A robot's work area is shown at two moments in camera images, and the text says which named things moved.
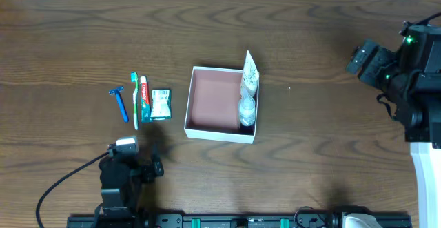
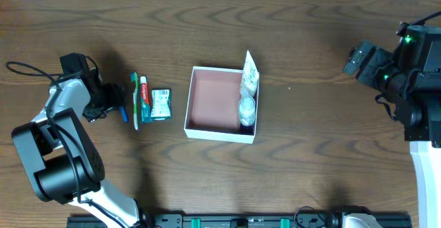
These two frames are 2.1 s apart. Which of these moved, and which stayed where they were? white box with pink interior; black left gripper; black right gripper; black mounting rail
Moved: black left gripper
Stayed: white box with pink interior; black mounting rail; black right gripper
